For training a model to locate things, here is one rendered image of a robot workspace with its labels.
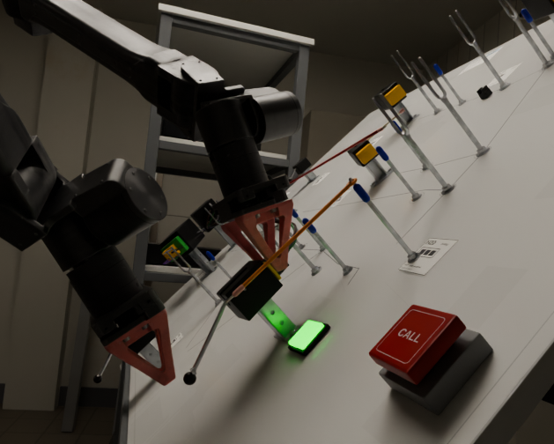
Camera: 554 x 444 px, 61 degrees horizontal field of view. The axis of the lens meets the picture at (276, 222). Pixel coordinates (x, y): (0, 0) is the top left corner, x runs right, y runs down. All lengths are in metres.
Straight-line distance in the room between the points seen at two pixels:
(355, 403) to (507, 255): 0.17
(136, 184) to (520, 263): 0.33
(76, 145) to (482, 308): 3.09
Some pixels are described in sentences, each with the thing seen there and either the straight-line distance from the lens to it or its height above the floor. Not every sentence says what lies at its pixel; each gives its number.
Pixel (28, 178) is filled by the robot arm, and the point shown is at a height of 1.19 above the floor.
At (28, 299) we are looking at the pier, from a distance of 3.35.
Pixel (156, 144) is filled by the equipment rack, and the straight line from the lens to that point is 1.47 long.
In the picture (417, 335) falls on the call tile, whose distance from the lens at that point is 0.32.
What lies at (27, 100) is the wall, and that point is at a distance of 3.57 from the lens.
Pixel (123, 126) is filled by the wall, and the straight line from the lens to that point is 3.40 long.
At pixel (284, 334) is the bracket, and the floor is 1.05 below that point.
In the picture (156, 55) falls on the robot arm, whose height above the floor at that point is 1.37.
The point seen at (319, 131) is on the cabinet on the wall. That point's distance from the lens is 3.13.
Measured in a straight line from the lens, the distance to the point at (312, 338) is 0.49.
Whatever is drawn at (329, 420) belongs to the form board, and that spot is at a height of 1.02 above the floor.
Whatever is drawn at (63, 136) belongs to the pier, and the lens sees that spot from 3.34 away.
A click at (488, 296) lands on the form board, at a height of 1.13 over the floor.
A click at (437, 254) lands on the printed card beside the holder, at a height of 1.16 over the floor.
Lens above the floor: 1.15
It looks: 3 degrees up
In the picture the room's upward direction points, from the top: 5 degrees clockwise
